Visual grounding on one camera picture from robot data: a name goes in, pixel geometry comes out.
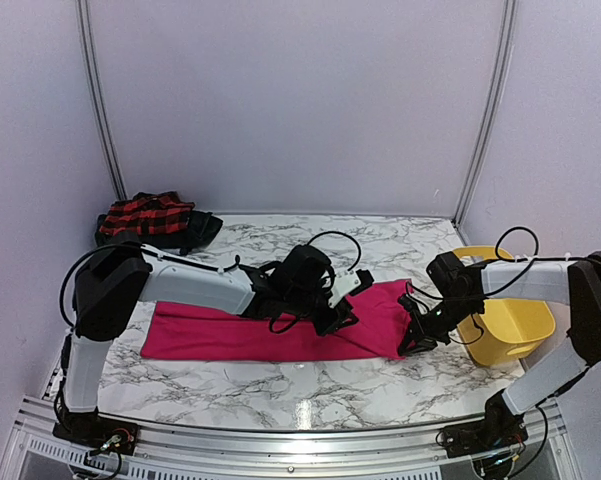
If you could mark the left corner wall post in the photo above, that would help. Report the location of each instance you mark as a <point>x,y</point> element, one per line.
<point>97,98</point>

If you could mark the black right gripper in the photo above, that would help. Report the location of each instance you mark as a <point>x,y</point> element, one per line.
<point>422,343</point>

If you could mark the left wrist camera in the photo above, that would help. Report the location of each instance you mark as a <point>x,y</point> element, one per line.
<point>349,283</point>

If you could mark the pink garment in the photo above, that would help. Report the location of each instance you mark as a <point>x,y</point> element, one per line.
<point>187,333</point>

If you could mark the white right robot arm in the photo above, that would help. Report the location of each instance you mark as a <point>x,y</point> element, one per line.
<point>482,273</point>

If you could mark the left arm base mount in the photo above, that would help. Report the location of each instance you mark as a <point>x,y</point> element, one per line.
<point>100,434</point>

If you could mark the dark green plaid garment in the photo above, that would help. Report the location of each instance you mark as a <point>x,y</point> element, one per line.
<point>201,230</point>

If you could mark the corner wall post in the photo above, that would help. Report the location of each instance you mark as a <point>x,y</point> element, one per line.
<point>97,98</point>
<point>496,87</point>

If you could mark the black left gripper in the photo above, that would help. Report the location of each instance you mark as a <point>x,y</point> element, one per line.
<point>346,312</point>

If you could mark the right corner wall post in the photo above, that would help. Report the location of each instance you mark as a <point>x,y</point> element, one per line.
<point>496,87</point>

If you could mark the aluminium front rail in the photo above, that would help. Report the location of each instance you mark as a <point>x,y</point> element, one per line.
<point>165,451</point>

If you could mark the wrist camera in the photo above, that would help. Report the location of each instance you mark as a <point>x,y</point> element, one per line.
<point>409,305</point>
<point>349,283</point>

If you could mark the yellow laundry basket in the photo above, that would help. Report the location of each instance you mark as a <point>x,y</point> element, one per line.
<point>508,330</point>

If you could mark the red black plaid shirt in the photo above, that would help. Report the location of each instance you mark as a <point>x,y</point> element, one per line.
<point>148,215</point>

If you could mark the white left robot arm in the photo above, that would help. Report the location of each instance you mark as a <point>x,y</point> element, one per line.
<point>101,289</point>

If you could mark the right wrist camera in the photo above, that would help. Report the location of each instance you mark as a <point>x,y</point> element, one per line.
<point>409,305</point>

